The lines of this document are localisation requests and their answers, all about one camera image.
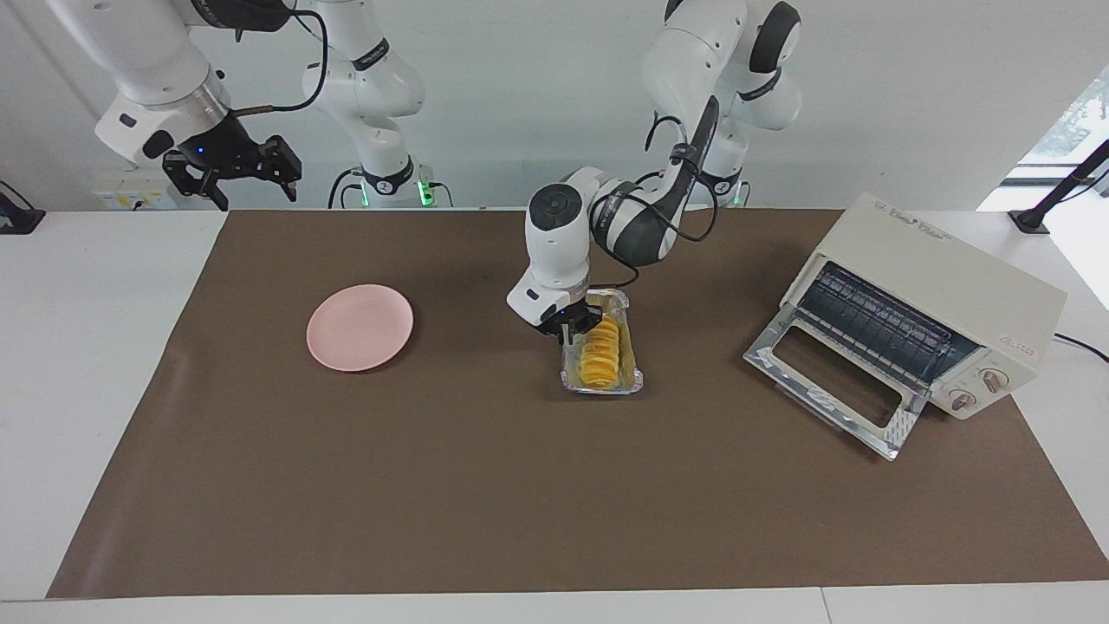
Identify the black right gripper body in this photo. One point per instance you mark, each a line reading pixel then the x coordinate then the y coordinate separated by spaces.
pixel 223 149

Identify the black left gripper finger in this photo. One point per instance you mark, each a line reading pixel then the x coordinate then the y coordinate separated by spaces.
pixel 591 321
pixel 569 336

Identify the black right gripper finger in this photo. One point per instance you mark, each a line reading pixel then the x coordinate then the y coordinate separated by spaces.
pixel 186 173
pixel 288 165

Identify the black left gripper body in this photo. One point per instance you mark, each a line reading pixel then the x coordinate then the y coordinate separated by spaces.
pixel 567 316

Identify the yellow braided bread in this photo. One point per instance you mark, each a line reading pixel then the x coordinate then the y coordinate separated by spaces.
pixel 599 360

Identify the aluminium foil tray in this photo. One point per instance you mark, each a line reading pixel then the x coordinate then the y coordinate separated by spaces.
pixel 635 368

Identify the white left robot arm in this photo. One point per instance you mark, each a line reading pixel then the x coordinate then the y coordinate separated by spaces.
pixel 559 251

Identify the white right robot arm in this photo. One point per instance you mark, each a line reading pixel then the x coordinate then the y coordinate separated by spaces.
pixel 156 61

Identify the glass oven door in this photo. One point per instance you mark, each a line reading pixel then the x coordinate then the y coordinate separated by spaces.
pixel 832 394

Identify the white toaster oven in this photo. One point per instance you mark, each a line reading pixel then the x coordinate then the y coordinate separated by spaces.
pixel 944 269

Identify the beige oven knob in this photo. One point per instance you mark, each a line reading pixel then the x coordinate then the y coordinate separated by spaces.
pixel 962 400
pixel 995 380

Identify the brown table mat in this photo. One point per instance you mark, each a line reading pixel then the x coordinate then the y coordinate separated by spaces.
pixel 554 485

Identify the black table clamp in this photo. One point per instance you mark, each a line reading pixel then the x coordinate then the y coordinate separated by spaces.
pixel 16 217

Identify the pink round plate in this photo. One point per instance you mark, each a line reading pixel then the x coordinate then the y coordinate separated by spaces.
pixel 359 328

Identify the white wall power socket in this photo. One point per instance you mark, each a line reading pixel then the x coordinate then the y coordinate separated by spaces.
pixel 121 198

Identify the black camera stand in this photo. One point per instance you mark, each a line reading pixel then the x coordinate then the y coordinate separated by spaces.
pixel 1061 191

